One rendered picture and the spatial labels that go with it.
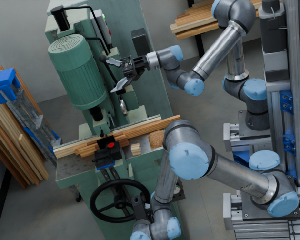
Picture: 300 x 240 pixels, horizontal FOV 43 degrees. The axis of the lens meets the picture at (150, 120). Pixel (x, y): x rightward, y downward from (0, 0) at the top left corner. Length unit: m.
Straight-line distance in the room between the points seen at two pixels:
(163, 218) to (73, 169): 0.67
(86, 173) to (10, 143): 1.42
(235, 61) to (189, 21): 1.88
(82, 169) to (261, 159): 0.90
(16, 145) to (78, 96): 1.59
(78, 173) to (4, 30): 2.61
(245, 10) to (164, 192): 0.83
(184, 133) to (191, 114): 2.33
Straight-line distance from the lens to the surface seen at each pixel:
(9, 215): 3.44
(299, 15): 1.38
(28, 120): 2.72
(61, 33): 1.85
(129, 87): 2.09
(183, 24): 3.77
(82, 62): 1.72
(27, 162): 3.42
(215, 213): 2.73
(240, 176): 1.33
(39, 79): 4.52
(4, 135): 3.23
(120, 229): 2.29
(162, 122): 2.00
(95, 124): 1.93
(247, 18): 1.71
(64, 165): 2.07
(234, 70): 1.96
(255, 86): 1.92
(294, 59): 1.44
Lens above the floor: 2.14
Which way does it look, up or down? 36 degrees down
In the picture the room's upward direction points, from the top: 19 degrees counter-clockwise
